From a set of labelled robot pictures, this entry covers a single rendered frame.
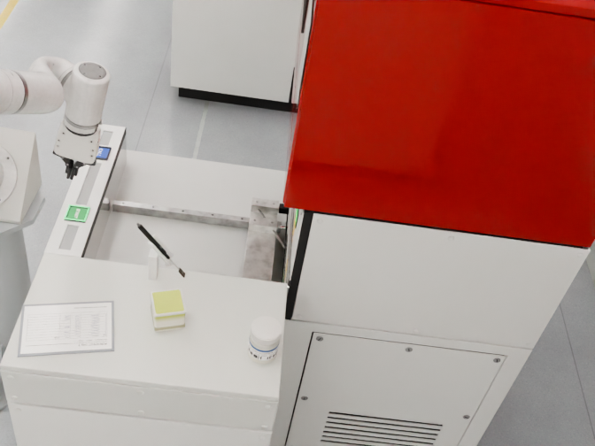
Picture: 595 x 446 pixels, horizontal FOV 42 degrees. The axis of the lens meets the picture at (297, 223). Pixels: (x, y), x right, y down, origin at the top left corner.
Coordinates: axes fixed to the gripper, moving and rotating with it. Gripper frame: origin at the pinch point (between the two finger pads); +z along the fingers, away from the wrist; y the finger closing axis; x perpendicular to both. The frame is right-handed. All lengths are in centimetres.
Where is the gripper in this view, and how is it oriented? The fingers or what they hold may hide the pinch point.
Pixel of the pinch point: (72, 170)
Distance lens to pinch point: 202.7
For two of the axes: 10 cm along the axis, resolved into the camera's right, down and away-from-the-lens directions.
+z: -3.4, 6.7, 6.6
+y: -9.4, -2.7, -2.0
